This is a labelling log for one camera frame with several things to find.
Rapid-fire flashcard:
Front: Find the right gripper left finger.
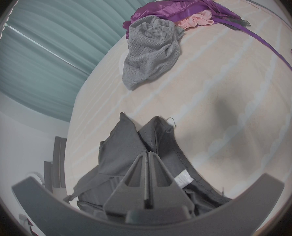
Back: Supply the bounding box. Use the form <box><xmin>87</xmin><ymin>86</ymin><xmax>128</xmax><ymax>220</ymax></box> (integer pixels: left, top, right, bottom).
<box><xmin>103</xmin><ymin>152</ymin><xmax>149</xmax><ymax>217</ymax></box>

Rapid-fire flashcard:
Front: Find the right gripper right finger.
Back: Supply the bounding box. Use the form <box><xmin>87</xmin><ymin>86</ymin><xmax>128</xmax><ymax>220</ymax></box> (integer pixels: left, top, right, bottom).
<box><xmin>148</xmin><ymin>152</ymin><xmax>194</xmax><ymax>217</ymax></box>

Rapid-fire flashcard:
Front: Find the black T-shirt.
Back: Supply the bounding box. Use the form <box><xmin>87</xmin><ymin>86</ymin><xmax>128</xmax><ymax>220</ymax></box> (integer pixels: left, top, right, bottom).
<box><xmin>64</xmin><ymin>112</ymin><xmax>232</xmax><ymax>217</ymax></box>

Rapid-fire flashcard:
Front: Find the bed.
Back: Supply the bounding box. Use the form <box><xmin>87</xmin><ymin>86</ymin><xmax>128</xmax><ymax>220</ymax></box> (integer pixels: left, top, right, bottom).
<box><xmin>65</xmin><ymin>0</ymin><xmax>292</xmax><ymax>221</ymax></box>

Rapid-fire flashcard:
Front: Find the grey garment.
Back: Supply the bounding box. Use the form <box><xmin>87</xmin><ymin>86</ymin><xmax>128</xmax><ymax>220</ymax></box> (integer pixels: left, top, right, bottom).
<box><xmin>121</xmin><ymin>15</ymin><xmax>186</xmax><ymax>91</ymax></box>

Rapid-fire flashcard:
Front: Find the blue-green curtain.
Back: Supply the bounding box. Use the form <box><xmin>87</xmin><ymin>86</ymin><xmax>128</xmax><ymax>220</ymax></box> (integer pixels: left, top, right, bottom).
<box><xmin>7</xmin><ymin>0</ymin><xmax>159</xmax><ymax>69</ymax></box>
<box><xmin>0</xmin><ymin>25</ymin><xmax>95</xmax><ymax>122</ymax></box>

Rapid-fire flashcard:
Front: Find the pink garment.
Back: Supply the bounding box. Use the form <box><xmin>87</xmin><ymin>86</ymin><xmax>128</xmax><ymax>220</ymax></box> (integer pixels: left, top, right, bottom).
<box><xmin>177</xmin><ymin>10</ymin><xmax>215</xmax><ymax>30</ymax></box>

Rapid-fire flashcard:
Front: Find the purple satin garment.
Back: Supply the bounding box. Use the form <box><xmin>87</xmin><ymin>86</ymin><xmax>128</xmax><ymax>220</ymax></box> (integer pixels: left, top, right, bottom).
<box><xmin>123</xmin><ymin>0</ymin><xmax>292</xmax><ymax>85</ymax></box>

